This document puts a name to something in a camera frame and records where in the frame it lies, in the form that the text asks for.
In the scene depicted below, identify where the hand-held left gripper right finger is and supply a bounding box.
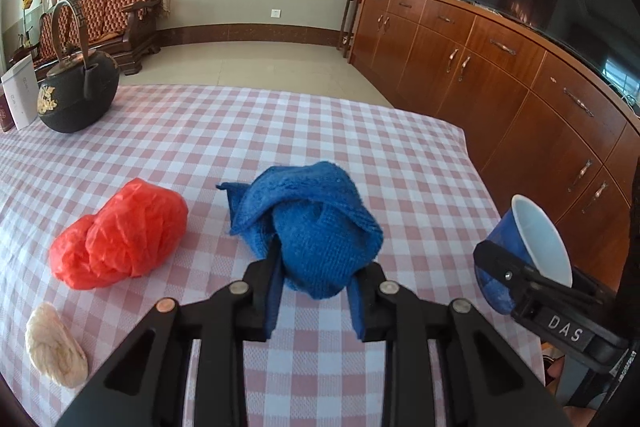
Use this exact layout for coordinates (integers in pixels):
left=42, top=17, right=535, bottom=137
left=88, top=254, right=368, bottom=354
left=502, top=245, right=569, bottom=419
left=348, top=262, right=552, bottom=427

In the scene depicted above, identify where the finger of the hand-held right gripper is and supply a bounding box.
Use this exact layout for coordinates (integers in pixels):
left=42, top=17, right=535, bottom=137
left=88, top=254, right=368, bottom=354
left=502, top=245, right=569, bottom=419
left=472, top=239, right=604, bottom=306

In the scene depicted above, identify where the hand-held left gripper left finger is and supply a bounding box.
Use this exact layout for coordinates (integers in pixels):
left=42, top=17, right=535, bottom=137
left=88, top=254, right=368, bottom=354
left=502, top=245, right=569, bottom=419
left=57, top=239, right=284, bottom=427

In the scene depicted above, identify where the blue paper cup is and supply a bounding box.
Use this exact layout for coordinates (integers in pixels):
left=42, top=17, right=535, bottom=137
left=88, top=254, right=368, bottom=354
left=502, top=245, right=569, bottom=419
left=475, top=193, right=575, bottom=316

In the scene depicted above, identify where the blue towel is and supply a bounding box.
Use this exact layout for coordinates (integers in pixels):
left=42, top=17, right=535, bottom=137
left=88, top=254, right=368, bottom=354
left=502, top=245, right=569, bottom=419
left=216, top=160, right=385, bottom=301

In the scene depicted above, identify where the red plastic bag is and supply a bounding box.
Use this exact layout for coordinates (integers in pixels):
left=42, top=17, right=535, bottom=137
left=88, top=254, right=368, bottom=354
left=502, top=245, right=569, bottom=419
left=49, top=177, right=190, bottom=292

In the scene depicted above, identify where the pink checkered tablecloth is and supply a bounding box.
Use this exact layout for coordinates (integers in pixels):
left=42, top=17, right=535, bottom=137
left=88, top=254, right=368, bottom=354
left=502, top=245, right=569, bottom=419
left=0, top=84, right=547, bottom=427

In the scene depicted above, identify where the long wooden cabinet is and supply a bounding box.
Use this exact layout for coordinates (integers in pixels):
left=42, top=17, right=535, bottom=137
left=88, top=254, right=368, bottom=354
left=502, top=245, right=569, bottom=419
left=347, top=0, right=640, bottom=260

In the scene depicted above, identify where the crumpled beige tissue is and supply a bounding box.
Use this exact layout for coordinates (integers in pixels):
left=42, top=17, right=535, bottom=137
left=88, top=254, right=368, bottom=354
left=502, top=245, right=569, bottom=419
left=24, top=301, right=89, bottom=389

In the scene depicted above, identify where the black iron teapot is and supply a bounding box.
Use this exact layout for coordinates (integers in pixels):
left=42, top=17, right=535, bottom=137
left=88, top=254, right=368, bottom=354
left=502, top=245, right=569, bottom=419
left=37, top=0, right=121, bottom=134

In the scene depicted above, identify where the white box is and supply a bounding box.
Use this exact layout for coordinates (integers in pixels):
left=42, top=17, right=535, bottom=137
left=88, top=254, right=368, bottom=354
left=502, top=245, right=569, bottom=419
left=0, top=57, right=40, bottom=132

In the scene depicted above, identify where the dark red tin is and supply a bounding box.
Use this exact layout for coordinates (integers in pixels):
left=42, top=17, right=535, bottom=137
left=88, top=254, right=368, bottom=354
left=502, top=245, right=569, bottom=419
left=0, top=94, right=14, bottom=136

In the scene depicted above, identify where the wooden sofa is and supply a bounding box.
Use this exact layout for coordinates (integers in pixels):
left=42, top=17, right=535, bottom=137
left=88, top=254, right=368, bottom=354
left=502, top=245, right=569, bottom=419
left=10, top=0, right=166, bottom=77

